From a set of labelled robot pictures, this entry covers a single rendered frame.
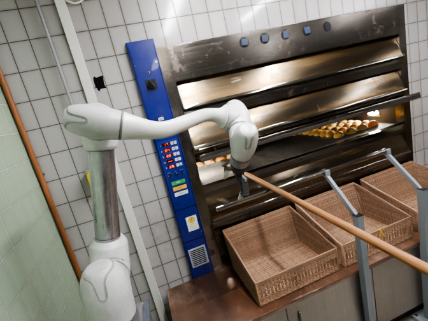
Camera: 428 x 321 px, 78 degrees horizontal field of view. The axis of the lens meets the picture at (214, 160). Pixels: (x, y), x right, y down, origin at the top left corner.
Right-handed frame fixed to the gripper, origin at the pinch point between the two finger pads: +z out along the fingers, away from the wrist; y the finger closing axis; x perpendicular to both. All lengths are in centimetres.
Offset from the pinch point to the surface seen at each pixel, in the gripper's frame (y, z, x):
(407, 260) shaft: 62, -41, 10
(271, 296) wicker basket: 47, 49, 2
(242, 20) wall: -86, -35, 59
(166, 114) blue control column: -64, 1, -7
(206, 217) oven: -15, 57, -3
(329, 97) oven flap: -36, 8, 112
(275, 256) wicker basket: 28, 73, 29
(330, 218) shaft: 39.5, -20.7, 15.8
